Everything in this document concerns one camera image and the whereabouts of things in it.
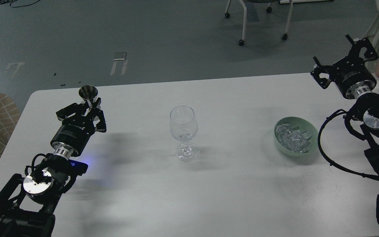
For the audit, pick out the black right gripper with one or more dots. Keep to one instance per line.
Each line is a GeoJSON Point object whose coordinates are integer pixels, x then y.
{"type": "Point", "coordinates": [350, 70]}

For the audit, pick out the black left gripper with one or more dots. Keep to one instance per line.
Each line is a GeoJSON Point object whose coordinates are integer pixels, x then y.
{"type": "Point", "coordinates": [76, 131]}

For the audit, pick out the steel cocktail jigger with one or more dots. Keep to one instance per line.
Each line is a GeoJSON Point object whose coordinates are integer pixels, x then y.
{"type": "Point", "coordinates": [89, 94]}

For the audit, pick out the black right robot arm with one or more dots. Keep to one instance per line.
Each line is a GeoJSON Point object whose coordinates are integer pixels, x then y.
{"type": "Point", "coordinates": [361, 121]}

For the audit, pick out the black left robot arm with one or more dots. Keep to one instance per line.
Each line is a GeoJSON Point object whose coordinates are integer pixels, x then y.
{"type": "Point", "coordinates": [28, 202]}

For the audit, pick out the pile of clear ice cubes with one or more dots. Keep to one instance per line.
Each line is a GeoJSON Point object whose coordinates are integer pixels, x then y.
{"type": "Point", "coordinates": [292, 138]}

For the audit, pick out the clear wine glass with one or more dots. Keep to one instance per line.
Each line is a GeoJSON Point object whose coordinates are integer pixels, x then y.
{"type": "Point", "coordinates": [183, 127]}

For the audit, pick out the green bowl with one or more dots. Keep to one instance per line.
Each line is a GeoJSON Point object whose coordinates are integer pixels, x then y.
{"type": "Point", "coordinates": [304, 125]}

